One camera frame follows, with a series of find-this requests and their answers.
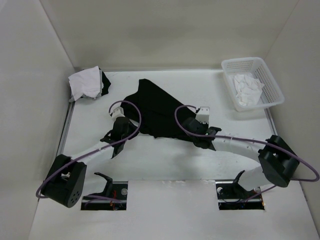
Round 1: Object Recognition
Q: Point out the black tank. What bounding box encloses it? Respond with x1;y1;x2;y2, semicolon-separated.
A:
99;68;111;96
120;79;192;142

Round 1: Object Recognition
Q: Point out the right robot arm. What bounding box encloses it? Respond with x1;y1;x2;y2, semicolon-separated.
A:
181;117;300;199

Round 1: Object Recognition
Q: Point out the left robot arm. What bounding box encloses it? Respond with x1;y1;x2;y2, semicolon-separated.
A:
35;116;141;208

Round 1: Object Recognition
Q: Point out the folded grey tank top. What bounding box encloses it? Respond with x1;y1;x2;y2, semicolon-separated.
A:
68;69;105;102

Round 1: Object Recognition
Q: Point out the folded black tank top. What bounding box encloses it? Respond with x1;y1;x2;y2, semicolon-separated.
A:
99;68;111;96

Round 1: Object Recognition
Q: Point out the white garment in basket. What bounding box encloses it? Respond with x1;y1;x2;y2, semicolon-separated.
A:
233;73;265;106

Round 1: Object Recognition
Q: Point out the white plastic laundry basket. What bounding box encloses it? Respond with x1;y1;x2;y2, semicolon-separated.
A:
221;57;285;112

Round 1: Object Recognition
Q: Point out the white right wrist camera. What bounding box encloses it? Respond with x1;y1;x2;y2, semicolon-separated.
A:
195;106;210;125

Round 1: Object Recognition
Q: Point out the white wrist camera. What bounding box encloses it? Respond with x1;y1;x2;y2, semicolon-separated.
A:
195;106;210;125
110;106;125;121

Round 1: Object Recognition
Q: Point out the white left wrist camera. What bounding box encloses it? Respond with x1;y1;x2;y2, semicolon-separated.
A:
110;106;125;121

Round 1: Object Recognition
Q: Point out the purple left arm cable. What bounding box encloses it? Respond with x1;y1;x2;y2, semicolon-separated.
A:
36;100;142;210

